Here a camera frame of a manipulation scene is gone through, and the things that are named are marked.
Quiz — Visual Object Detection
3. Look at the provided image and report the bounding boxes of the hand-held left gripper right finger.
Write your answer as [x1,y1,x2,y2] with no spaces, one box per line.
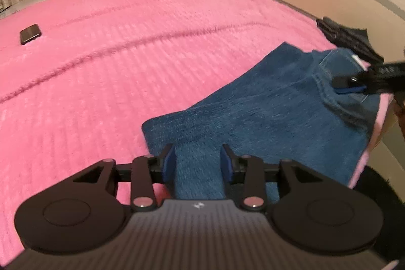
[220,143,320,212]

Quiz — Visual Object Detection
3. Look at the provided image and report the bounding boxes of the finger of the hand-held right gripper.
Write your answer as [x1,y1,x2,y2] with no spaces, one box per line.
[331,75,396,96]
[350,60,405,85]

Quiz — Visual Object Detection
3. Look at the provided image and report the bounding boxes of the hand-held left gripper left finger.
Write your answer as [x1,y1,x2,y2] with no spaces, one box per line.
[73,143,176,212]

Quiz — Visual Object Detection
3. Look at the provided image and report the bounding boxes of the blue denim jeans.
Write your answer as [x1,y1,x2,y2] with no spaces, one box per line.
[141,41,382,201]

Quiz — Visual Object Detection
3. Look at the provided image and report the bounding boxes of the black pants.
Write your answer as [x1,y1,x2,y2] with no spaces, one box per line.
[316,16,385,67]

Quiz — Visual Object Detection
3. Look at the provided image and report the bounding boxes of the person's black clothing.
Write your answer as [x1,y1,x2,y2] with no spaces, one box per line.
[354,164,405,245]

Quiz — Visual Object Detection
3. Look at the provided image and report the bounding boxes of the pink ribbed fleece blanket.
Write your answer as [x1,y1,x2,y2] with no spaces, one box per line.
[0,0,390,258]

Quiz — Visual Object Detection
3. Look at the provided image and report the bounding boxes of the dark smartphone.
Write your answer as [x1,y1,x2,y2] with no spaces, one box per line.
[19,24,42,45]

